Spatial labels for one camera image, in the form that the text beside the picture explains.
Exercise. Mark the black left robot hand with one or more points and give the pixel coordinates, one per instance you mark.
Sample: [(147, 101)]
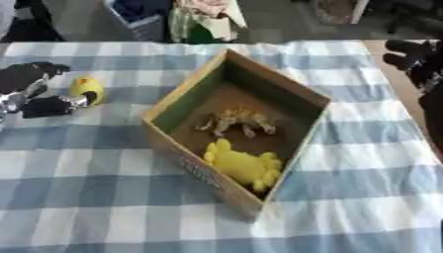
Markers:
[(34, 89)]

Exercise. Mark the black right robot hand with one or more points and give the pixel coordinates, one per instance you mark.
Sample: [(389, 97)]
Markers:
[(416, 62)]

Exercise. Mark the yellow duck toy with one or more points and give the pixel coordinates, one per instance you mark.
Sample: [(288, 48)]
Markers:
[(86, 89)]

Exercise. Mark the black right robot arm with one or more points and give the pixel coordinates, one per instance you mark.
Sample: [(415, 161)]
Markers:
[(432, 118)]

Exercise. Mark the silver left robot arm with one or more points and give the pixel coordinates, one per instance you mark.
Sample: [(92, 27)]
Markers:
[(7, 104)]

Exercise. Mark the tan cardboard box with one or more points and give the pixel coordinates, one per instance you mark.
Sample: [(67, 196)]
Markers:
[(236, 131)]

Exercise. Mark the black office chair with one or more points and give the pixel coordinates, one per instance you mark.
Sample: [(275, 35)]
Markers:
[(410, 16)]

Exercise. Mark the black bag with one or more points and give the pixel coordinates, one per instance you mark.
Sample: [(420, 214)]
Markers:
[(30, 23)]

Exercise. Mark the white-framed brown board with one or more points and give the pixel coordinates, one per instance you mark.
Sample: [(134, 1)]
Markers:
[(340, 11)]

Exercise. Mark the blue storage bin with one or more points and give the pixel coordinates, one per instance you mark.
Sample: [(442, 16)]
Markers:
[(138, 16)]

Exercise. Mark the green bag with cloth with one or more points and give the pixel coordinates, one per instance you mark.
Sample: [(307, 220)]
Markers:
[(206, 19)]

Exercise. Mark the tan dinosaur toy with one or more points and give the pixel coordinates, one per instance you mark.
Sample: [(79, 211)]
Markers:
[(237, 120)]

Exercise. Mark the yellow crab toy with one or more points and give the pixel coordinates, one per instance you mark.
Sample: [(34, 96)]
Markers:
[(244, 164)]

